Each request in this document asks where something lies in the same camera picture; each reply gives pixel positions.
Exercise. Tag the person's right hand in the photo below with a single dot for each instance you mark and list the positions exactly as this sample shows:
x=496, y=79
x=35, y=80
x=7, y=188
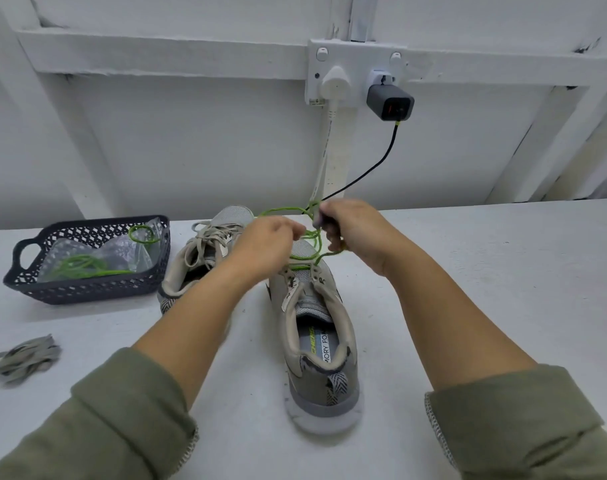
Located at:
x=361, y=235

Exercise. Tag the person's left hand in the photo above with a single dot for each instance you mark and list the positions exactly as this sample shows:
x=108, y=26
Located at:
x=269, y=247

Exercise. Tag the green shoelace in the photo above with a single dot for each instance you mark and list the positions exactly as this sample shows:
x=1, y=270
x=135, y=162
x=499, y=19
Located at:
x=78, y=265
x=305, y=258

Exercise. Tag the beige shoelace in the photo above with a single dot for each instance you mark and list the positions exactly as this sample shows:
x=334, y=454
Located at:
x=21, y=359
x=211, y=237

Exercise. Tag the gray sneaker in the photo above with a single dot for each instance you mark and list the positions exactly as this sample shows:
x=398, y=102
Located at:
x=323, y=390
x=188, y=280

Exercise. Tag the clear plastic bag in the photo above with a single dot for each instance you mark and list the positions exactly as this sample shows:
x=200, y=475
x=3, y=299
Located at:
x=113, y=257

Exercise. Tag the person's left forearm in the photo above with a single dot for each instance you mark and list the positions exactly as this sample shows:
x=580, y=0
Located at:
x=113, y=395

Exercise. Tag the person's right forearm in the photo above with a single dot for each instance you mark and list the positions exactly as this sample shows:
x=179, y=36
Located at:
x=494, y=385

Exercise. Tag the gray charger adapter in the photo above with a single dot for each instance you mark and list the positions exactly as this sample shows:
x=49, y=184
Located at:
x=391, y=101

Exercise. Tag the white plug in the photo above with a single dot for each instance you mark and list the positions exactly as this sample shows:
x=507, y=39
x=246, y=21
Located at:
x=335, y=83

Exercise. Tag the dark plastic lattice basket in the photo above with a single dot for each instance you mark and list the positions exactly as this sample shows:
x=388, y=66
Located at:
x=28, y=285

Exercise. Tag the white wall socket plate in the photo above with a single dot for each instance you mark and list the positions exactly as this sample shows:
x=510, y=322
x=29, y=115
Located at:
x=355, y=53

